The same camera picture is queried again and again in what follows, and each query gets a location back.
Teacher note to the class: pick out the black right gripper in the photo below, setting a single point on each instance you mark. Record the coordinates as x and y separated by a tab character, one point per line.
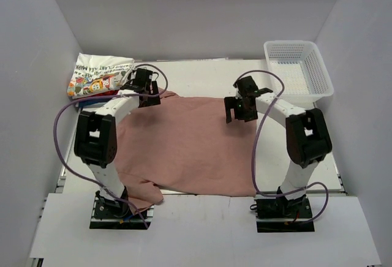
231	103

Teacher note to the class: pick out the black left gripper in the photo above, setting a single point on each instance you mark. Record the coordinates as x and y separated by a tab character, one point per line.
152	100

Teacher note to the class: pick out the pink pixel-print t-shirt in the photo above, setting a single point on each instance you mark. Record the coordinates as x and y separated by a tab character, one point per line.
185	145

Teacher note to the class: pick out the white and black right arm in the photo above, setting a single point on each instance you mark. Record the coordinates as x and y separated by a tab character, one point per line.
307	137

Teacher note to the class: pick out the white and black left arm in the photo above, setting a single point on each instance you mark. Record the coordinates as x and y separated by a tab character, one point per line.
96	134

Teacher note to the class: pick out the red folded t-shirt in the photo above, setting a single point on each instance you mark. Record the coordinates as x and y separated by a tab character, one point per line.
104	93

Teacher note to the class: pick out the white cartoon-print folded t-shirt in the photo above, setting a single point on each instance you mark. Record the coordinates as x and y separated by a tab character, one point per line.
96	74

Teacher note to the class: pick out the blue folded t-shirt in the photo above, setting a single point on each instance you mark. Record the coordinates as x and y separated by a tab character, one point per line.
88	103

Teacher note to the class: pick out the white plastic mesh basket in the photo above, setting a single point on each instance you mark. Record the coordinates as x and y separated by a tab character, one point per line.
300	66

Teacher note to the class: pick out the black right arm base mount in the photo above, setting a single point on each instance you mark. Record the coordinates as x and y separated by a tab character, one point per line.
277	215

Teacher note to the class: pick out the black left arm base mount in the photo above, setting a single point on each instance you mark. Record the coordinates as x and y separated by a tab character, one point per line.
111	215

